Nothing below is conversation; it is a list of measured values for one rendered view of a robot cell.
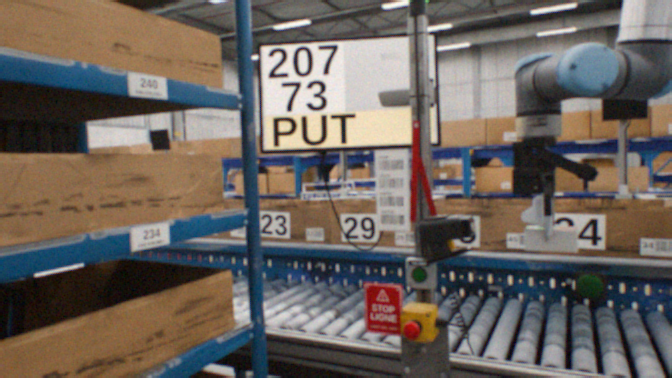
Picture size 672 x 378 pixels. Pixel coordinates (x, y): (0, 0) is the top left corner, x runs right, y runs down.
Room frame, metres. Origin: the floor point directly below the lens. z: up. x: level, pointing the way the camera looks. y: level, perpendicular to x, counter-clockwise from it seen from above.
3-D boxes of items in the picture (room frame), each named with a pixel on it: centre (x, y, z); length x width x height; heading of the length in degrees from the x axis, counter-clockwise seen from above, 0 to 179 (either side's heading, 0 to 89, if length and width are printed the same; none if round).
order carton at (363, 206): (1.94, -0.19, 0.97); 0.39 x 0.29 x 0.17; 63
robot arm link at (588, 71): (0.88, -0.45, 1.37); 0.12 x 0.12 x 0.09; 9
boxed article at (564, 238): (0.99, -0.44, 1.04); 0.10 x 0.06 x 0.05; 63
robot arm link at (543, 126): (0.99, -0.42, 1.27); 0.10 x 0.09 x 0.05; 152
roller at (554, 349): (1.25, -0.56, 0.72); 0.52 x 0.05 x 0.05; 154
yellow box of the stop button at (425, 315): (1.06, -0.20, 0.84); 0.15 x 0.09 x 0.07; 64
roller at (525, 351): (1.28, -0.51, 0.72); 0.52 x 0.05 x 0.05; 154
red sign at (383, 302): (1.13, -0.12, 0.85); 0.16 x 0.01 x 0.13; 64
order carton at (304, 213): (2.11, 0.16, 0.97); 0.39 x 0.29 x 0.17; 63
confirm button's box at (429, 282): (1.10, -0.18, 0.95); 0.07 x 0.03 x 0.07; 64
